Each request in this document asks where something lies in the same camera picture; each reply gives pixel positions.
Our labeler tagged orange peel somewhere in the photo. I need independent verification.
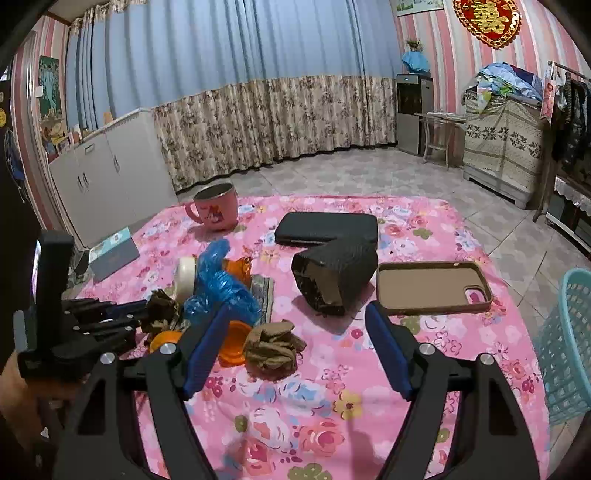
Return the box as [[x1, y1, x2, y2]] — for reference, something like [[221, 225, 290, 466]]
[[218, 320, 252, 367]]

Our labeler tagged white cabinet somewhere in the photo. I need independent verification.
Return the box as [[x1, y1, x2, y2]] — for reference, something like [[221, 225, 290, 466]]
[[50, 109, 177, 249]]

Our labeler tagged blue plastic bag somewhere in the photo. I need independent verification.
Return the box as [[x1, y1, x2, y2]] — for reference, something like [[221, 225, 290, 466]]
[[183, 238, 260, 326]]

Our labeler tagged brown phone case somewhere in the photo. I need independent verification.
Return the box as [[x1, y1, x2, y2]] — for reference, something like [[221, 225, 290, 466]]
[[376, 261, 493, 316]]

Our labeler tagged small metal table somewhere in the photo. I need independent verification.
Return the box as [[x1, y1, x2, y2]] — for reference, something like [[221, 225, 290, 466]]
[[414, 111, 467, 169]]

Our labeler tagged clothes rack with garments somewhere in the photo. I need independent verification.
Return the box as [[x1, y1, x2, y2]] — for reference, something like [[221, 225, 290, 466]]
[[533, 60, 590, 220]]

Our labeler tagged orange snack wrapper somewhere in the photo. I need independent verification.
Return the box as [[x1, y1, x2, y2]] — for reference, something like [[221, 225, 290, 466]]
[[222, 256, 252, 289]]

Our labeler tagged teal tissue box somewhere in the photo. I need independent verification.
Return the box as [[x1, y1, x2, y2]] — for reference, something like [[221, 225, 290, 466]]
[[88, 227, 139, 283]]

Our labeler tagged grey water dispenser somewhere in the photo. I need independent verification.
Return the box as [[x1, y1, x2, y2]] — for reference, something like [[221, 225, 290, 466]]
[[396, 74, 434, 156]]

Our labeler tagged pink metal mug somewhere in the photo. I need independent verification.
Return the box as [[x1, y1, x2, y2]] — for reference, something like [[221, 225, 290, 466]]
[[184, 183, 238, 232]]

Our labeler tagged cloth covered chest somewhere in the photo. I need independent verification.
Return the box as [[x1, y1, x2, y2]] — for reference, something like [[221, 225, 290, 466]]
[[463, 88, 544, 209]]

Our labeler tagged teal plastic basket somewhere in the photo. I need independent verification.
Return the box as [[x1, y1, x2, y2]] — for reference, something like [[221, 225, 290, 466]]
[[534, 268, 591, 425]]

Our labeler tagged person's left hand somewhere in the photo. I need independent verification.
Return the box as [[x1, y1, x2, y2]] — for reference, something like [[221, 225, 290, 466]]
[[1, 351, 81, 453]]

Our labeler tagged white tape roll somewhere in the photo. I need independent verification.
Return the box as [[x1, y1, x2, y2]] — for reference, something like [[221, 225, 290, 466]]
[[166, 256, 197, 304]]

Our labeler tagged pile of blue clothes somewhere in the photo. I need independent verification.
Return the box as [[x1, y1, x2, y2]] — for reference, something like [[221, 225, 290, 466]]
[[467, 62, 543, 113]]

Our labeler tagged blue covered potted plant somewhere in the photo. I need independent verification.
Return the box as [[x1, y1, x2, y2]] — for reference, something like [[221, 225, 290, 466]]
[[402, 38, 431, 76]]

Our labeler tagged black flat case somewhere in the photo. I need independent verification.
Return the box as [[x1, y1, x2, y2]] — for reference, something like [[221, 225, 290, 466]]
[[274, 212, 379, 247]]

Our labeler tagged blue floral curtain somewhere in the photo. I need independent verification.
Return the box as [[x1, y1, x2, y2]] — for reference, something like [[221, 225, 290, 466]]
[[65, 1, 402, 191]]

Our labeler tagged red gold wall ornament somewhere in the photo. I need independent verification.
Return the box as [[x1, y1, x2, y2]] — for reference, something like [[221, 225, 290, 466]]
[[453, 0, 522, 50]]

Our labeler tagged low tv stand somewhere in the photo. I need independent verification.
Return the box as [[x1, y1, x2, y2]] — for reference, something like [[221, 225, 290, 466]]
[[545, 175, 590, 258]]

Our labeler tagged wall picture poster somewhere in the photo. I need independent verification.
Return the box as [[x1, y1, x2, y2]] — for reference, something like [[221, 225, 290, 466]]
[[38, 56, 62, 121]]

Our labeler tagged brown paper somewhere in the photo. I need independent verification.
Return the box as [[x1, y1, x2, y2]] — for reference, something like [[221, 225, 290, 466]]
[[242, 320, 307, 382]]

